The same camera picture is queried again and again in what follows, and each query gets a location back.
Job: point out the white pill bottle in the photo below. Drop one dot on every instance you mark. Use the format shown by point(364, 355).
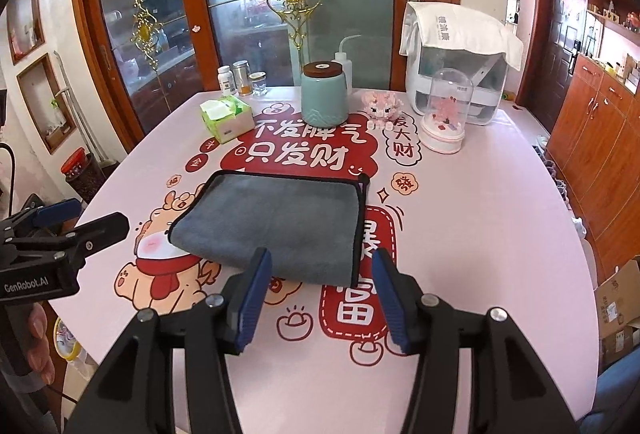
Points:
point(226, 81)

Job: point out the small wall niche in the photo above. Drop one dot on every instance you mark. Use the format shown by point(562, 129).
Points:
point(22, 18)

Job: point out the white cloth cover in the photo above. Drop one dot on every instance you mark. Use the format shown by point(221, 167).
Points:
point(460, 31)

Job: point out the pink glass dome ornament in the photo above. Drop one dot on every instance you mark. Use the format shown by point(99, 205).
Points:
point(447, 113)

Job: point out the large wall niche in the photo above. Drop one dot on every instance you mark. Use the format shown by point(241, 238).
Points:
point(45, 103)

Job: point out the cardboard box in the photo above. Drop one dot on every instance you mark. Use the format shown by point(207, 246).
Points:
point(620, 309)

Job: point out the grey towel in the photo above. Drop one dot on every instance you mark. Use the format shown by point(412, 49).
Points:
point(270, 224)

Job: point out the wooden cabinet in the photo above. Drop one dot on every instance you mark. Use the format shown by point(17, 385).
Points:
point(595, 153)

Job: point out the wooden wall shelf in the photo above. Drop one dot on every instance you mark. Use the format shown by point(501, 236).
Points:
point(612, 3)

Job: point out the white squeeze bottle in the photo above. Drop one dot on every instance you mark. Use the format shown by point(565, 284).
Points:
point(345, 73)

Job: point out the white pole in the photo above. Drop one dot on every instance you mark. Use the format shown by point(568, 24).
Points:
point(75, 108)

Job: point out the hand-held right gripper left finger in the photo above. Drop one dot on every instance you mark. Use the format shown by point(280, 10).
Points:
point(252, 301)

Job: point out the teal ceramic jar wooden lid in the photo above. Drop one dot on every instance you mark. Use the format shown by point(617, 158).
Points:
point(324, 96)

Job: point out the blue chair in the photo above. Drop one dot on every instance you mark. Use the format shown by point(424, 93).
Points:
point(617, 399)

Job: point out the small glass jar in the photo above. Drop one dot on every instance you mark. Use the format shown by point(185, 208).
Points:
point(258, 84)

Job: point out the white water dispenser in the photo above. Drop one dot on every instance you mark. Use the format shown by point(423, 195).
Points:
point(487, 88)

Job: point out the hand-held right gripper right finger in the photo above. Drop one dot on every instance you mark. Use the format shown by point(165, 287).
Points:
point(391, 306)

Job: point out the yellow rimmed round disc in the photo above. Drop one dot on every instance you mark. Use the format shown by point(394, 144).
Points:
point(70, 339)

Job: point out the person's left hand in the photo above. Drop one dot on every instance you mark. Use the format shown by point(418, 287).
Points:
point(41, 344)

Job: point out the green tissue box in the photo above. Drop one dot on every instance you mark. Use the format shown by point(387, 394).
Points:
point(225, 118)

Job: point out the glass jar metal lid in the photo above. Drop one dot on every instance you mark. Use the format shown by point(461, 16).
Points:
point(241, 78)

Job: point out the dark brown entrance door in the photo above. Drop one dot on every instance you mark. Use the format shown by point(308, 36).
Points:
point(555, 43)

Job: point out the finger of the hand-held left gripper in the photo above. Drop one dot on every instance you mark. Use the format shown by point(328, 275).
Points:
point(102, 225)
point(59, 211)

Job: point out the pink block figure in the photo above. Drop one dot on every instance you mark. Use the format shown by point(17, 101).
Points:
point(381, 107)

